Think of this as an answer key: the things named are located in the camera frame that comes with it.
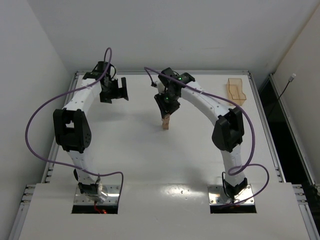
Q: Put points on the transparent amber plastic bin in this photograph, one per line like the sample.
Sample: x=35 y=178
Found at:
x=235 y=92

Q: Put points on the plain wooden cube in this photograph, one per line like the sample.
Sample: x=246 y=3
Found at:
x=166 y=123

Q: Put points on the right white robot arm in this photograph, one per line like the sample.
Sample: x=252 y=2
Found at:
x=228 y=126

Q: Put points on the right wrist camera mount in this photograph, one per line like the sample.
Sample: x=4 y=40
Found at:
x=159 y=86

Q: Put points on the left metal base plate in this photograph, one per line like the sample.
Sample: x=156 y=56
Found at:
x=109 y=196

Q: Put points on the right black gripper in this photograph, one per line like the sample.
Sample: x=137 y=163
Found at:
x=168 y=108

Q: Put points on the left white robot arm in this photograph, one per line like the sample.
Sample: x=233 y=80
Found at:
x=72 y=130

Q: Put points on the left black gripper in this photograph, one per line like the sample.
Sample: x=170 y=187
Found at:
x=116 y=89

